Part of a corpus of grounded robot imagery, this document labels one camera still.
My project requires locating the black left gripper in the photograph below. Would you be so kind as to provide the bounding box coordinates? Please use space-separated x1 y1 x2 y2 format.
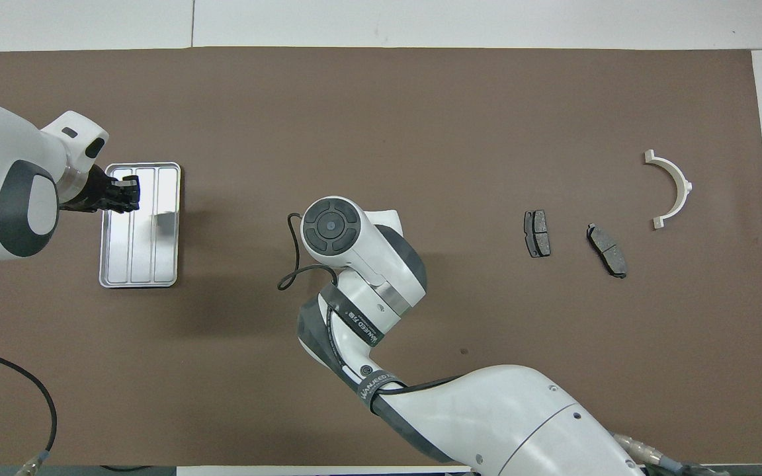
59 164 141 214

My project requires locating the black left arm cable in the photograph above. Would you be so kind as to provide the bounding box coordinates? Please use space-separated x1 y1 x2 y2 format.
0 343 58 476

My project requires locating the curved dark brake pad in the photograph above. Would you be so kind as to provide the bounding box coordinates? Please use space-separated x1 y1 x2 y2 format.
586 223 628 279

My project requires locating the brown table mat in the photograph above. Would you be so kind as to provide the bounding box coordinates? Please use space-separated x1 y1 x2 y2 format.
0 46 762 467

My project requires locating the rectangular dark brake pad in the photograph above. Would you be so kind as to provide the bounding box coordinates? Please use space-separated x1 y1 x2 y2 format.
524 210 552 258

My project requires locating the white semicircular bracket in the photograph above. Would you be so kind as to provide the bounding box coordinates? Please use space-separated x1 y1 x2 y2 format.
644 149 694 231

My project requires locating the silver metal tray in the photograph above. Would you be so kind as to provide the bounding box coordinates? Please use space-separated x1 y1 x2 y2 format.
99 162 182 289

